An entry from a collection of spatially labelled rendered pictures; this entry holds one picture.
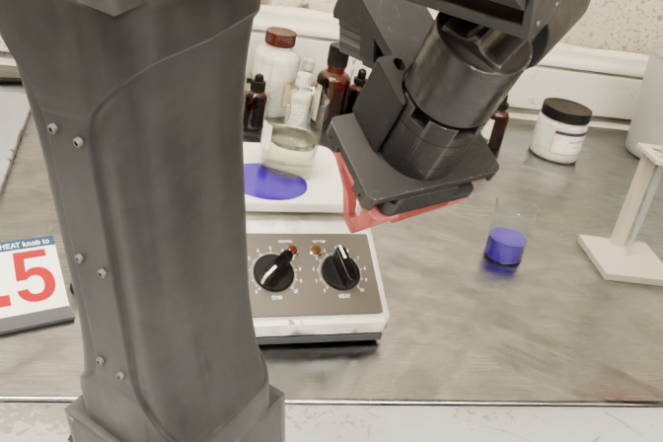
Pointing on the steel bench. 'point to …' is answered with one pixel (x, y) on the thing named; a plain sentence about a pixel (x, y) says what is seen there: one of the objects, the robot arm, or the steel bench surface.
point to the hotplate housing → (348, 327)
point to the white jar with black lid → (560, 130)
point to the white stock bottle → (277, 56)
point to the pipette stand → (617, 246)
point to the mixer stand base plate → (11, 128)
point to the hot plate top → (333, 196)
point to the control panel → (353, 305)
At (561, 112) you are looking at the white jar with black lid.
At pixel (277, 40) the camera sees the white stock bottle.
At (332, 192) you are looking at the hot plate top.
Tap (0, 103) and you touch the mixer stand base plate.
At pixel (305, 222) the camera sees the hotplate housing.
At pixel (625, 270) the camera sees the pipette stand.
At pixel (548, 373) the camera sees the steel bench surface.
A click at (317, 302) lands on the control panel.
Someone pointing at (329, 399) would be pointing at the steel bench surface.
